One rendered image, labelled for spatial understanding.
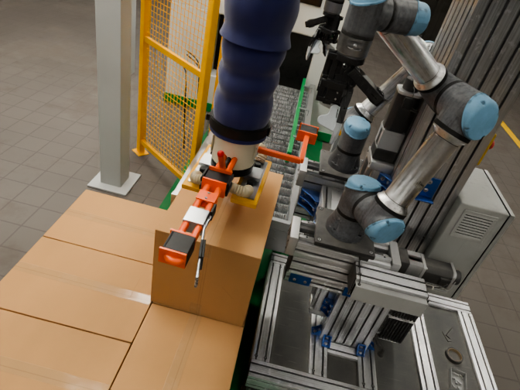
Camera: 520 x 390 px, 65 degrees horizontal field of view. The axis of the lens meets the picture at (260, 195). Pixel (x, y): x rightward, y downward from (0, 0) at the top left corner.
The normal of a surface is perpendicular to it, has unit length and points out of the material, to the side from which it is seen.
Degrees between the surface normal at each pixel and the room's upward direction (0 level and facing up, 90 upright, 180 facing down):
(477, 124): 83
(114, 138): 90
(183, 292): 90
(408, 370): 0
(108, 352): 0
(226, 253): 90
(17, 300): 0
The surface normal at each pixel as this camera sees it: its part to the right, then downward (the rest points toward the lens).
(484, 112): 0.35, 0.50
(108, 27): -0.15, 0.55
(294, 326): 0.20, -0.80
